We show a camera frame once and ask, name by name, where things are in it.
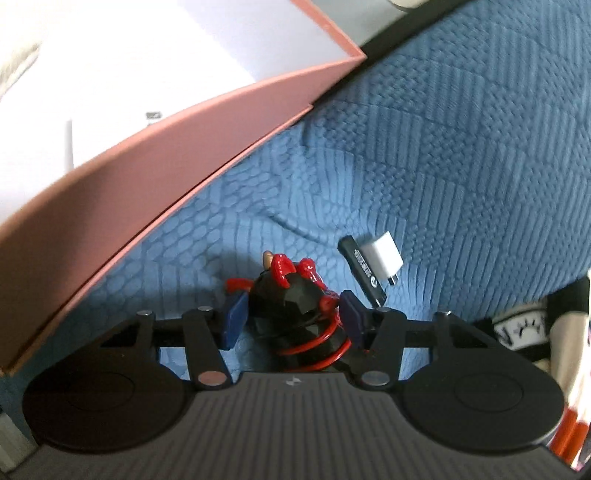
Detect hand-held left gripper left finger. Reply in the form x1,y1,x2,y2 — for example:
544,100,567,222
98,291,251,389

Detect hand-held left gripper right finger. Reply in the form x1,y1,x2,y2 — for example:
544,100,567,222
338,290,491,389

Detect black and red toy figure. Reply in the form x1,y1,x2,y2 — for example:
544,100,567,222
223,251,357,376

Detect pink cardboard box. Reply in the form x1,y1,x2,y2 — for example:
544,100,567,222
0,0,369,376

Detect black usb stick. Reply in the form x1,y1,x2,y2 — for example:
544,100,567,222
337,235,389,308

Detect white charger block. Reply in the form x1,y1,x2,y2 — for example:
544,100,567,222
359,230,406,288

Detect blue quilted mat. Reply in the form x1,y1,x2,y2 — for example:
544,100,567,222
0,0,591,416

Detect striped fleece blanket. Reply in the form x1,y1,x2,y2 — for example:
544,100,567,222
475,267,591,472

